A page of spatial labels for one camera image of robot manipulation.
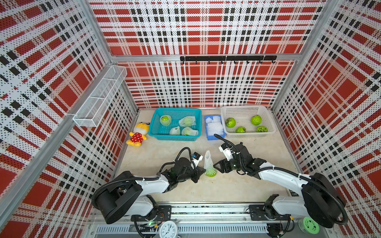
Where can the yellow red plush toy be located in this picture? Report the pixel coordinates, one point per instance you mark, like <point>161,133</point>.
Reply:
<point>138,135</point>

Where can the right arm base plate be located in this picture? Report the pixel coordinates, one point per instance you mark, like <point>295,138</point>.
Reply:
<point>265,213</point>

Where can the sleeved custard apple left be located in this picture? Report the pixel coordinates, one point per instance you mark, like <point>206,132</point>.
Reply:
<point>165,120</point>

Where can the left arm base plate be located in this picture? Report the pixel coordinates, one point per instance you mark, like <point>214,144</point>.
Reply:
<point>159,213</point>

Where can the teal plastic basket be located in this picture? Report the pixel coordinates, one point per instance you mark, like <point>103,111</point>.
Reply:
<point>176,124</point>

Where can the dark-spotted custard apple front left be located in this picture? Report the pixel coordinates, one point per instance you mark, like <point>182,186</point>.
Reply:
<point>230,122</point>

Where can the dark-spotted custard apple front right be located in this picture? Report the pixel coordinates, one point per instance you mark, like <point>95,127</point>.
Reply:
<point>261,129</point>

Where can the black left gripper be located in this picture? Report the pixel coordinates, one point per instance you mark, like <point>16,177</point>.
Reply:
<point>198,171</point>

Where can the sleeved custard apple front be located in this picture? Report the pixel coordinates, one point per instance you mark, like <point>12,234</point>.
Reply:
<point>189,132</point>

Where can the green custard apple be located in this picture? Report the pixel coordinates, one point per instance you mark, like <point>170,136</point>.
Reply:
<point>256,120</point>
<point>241,130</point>
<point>211,172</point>

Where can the sleeved custard apple right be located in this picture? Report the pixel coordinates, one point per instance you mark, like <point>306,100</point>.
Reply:
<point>187,121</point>

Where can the sleeved custard apple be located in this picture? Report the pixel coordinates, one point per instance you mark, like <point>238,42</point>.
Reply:
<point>187,121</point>
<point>189,132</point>
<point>165,120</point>

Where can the green tape spool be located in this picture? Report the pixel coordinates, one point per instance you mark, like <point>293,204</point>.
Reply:
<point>308,226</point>

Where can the white perforated plastic basket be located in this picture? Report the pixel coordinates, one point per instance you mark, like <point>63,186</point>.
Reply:
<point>243,115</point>

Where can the wire mesh wall shelf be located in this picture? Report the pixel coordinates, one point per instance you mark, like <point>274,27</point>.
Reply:
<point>91,113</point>

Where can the black hook rail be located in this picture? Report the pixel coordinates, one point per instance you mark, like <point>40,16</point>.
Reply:
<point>228,58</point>

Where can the stack of white foam nets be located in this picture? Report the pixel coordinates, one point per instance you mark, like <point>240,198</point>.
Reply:
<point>214,125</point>

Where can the dark-spotted custard apple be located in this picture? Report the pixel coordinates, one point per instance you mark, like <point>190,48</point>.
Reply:
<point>261,129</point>
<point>230,122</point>

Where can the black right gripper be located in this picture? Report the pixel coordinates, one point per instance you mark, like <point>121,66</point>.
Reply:
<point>222,163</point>

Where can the blue plastic tray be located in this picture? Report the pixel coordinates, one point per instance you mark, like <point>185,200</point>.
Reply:
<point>212,137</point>

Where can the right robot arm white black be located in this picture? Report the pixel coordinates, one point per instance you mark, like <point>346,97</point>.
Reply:
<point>320,200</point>

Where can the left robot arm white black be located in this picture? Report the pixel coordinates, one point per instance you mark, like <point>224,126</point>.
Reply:
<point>129,195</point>

